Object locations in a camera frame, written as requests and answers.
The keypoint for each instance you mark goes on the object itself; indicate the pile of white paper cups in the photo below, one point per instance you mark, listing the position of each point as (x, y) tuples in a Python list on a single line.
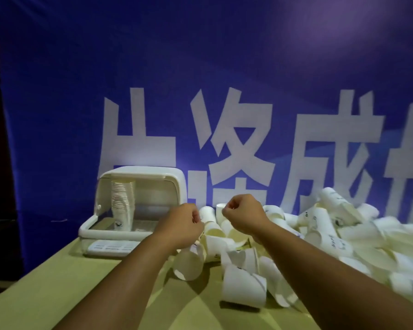
[(330, 233)]

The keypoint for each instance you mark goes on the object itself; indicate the white plastic cup storage box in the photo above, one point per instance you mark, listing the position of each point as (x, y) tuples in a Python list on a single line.
[(151, 195)]

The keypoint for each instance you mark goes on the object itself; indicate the stack of nested paper cups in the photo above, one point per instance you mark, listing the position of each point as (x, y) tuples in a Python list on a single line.
[(123, 206)]

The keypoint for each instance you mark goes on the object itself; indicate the person's right hand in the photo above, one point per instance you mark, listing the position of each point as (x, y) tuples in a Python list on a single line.
[(249, 214)]

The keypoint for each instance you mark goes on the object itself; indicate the person's left hand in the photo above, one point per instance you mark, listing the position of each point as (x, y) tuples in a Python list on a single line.
[(177, 226)]

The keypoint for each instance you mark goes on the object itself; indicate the person's left forearm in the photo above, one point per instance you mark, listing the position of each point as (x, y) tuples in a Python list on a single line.
[(130, 281)]

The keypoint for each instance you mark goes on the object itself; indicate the person's left fingers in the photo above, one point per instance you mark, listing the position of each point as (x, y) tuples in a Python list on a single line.
[(197, 221)]

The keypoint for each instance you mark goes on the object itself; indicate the person's right forearm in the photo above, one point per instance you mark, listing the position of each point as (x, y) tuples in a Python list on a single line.
[(330, 281)]

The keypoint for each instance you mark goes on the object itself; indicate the blue banner with white characters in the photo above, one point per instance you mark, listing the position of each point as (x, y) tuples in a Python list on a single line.
[(199, 82)]

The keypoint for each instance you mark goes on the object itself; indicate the person's right fingers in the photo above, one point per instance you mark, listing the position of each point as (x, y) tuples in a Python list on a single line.
[(230, 209)]

